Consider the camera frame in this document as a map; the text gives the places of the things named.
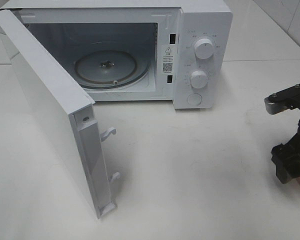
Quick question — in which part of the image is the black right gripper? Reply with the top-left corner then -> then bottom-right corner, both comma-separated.
271,99 -> 300,184

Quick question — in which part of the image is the round white door button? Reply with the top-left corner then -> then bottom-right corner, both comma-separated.
187,93 -> 202,106

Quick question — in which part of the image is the white microwave door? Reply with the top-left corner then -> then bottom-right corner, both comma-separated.
0,10 -> 120,218

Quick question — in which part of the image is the white lower microwave knob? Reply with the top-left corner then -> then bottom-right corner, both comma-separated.
190,70 -> 209,89

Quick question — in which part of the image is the white microwave knob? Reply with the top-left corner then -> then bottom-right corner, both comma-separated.
190,70 -> 209,89
193,37 -> 215,60

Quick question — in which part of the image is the white upper microwave knob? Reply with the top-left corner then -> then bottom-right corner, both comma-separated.
193,37 -> 215,60

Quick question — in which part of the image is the white microwave oven body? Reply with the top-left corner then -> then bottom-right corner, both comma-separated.
0,0 -> 233,109

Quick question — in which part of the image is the white warning label sticker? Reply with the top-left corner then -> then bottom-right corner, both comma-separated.
160,44 -> 176,74

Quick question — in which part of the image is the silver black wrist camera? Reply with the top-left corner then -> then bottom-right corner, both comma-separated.
264,83 -> 300,115

